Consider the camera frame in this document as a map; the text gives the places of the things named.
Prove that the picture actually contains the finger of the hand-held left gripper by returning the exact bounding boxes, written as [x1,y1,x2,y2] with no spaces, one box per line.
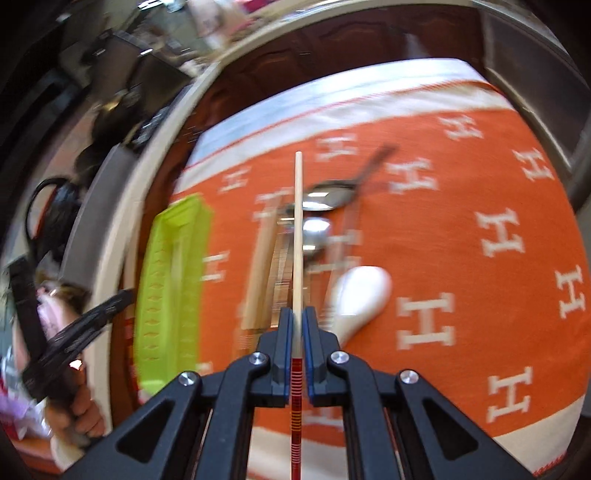
[8,258,49,354]
[51,291,137,356]

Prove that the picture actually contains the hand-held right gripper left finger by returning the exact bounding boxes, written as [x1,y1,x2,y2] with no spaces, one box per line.
[60,307,296,480]

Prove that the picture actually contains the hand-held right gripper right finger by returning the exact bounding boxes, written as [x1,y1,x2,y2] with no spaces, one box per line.
[301,307,539,480]

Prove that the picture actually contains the green plastic utensil tray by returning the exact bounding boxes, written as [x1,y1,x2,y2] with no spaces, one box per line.
[133,193,215,400]

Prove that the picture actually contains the bundle of wooden chopsticks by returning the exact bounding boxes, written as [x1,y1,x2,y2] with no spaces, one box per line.
[239,191,324,333]

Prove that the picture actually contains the red banded light chopstick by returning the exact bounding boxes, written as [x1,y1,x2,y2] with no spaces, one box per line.
[290,151,304,480]

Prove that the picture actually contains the large metal spoon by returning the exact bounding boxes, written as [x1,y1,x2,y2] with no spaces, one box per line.
[305,144,399,212]

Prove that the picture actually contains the person's left hand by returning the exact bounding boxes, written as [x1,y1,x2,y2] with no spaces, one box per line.
[46,369,108,441]

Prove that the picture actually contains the steel splash guard panel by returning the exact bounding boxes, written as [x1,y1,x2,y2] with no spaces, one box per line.
[60,143,140,289]

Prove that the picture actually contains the small metal spoon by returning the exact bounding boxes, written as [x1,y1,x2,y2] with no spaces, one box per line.
[302,216,335,261]

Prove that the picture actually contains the white kitchen countertop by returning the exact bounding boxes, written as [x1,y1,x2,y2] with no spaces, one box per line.
[51,0,591,462]

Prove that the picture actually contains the orange letter print blanket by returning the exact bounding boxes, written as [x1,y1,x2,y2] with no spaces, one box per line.
[122,58,580,478]

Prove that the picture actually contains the brown wooden kitchen cabinets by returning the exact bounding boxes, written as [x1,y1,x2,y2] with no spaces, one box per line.
[203,18,485,123]

